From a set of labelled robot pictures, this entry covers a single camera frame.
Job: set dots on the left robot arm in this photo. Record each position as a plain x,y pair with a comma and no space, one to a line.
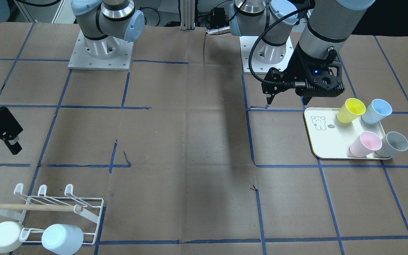
330,24

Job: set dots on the white wire cup rack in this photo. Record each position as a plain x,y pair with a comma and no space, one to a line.
90,208

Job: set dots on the pink plastic cup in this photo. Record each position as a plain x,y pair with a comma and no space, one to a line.
366,143

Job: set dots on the pale green plastic cup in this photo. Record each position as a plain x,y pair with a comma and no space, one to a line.
9,236

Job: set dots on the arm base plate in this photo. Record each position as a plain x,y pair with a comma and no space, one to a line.
265,56
109,53

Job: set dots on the yellow plastic cup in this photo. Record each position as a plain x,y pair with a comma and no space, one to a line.
350,110

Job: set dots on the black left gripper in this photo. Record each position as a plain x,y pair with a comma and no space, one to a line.
298,66

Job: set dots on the aluminium frame post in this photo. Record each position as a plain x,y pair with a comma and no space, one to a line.
187,12

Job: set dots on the grey plastic cup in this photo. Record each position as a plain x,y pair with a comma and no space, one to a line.
392,144

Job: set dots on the cream plastic tray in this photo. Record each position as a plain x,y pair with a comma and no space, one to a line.
331,139

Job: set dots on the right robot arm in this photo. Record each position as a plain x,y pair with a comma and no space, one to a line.
108,30

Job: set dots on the light blue plastic cup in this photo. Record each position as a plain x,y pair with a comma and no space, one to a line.
376,111

